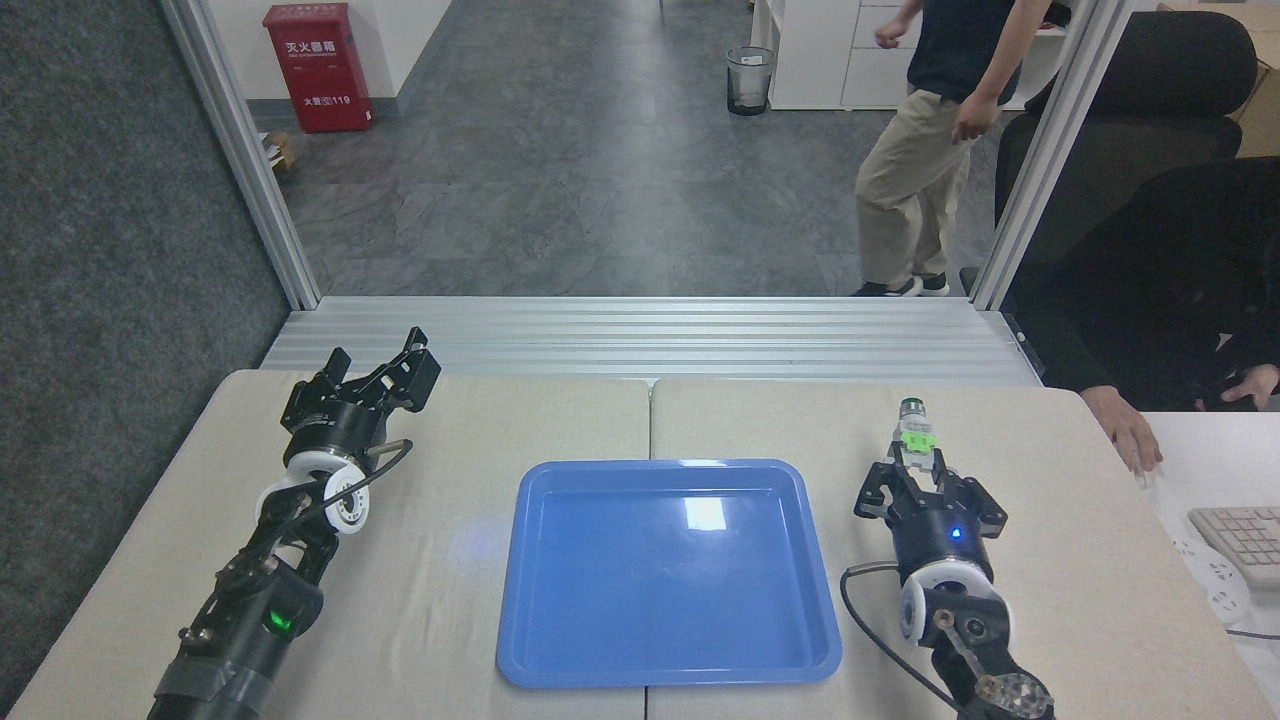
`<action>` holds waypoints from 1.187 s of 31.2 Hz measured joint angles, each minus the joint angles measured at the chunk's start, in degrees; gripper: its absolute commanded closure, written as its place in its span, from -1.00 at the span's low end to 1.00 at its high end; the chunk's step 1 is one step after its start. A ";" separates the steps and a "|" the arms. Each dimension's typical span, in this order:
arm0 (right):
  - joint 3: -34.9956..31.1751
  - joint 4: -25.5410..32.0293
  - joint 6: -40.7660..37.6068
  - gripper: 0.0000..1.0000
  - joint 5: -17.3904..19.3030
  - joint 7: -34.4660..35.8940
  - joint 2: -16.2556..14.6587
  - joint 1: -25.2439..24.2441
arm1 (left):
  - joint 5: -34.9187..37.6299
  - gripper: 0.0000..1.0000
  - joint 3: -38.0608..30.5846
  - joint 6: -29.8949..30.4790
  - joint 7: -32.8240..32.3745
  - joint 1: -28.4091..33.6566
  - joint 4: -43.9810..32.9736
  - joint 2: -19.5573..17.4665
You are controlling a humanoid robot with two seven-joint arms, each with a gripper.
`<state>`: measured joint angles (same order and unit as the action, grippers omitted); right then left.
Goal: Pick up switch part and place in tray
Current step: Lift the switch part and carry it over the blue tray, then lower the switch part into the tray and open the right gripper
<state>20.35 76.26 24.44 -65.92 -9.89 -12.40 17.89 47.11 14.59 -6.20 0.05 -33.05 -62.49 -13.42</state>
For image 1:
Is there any walking person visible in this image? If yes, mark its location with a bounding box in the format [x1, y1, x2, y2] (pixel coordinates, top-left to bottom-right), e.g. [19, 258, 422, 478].
[852, 0, 1056, 298]

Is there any white open shelf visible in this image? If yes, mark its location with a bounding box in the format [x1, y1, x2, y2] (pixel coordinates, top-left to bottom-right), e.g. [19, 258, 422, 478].
[1000, 0, 1086, 112]

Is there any green and white switch part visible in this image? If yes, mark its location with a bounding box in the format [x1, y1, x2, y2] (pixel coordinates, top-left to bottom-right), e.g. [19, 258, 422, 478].
[890, 397, 942, 472]

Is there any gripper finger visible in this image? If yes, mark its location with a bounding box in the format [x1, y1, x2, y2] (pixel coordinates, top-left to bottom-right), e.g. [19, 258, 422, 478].
[924, 449, 1009, 540]
[854, 451, 917, 524]
[282, 347, 354, 422]
[349, 327, 443, 414]

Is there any walking person's left hand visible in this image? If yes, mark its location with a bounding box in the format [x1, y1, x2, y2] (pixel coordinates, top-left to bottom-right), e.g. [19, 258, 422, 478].
[951, 94, 1002, 144]

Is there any seated person's left hand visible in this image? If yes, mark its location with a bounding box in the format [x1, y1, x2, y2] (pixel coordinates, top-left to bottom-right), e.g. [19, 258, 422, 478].
[1221, 363, 1280, 412]

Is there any seated person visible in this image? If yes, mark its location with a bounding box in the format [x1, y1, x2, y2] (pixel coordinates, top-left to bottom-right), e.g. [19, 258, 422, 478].
[1008, 155, 1280, 478]

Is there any black office chair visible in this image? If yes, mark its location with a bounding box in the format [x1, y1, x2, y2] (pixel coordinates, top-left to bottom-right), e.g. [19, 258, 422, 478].
[957, 10, 1261, 381]

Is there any blue plastic tray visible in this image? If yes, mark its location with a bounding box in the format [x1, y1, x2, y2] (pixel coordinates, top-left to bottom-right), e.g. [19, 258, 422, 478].
[496, 459, 843, 689]

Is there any white lace paper mat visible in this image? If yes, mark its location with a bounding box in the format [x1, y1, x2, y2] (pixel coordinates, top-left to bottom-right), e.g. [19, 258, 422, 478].
[1150, 470, 1253, 627]

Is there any silver aluminium rail platform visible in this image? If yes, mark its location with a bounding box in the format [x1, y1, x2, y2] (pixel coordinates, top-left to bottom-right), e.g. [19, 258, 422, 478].
[260, 296, 1042, 387]

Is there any white keyboard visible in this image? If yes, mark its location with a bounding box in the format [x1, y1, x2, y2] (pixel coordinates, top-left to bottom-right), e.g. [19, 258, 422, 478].
[1188, 507, 1280, 591]

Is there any grey mesh waste bin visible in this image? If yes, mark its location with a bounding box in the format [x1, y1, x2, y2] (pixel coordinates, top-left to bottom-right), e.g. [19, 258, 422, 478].
[726, 46, 778, 117]

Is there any red fire extinguisher box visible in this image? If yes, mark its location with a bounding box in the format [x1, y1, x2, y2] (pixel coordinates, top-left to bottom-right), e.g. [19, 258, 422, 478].
[263, 2, 374, 134]

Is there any white drawer cabinet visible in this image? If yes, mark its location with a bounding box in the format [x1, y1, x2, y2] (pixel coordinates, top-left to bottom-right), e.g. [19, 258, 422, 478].
[750, 0, 1007, 112]

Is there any seated person's right hand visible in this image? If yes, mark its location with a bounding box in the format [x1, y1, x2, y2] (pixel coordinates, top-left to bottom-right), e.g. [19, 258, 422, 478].
[1103, 398, 1165, 478]

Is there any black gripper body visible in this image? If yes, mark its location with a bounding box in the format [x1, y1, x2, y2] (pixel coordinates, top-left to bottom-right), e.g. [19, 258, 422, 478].
[283, 399, 389, 465]
[889, 499, 997, 587]

